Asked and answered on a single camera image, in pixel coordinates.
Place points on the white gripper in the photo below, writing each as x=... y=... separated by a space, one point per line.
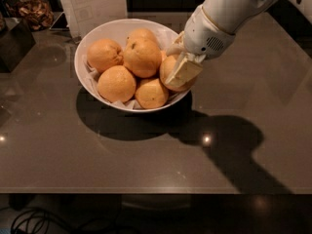
x=204 y=33

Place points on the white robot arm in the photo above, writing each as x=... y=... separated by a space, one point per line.
x=231 y=15

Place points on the large centre orange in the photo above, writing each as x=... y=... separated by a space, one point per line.
x=142 y=57

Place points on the white ceramic bowl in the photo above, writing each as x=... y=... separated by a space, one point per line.
x=119 y=29

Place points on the white paper sign stand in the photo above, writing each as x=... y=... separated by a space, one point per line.
x=84 y=15

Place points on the dark box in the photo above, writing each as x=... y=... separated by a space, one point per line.
x=15 y=42

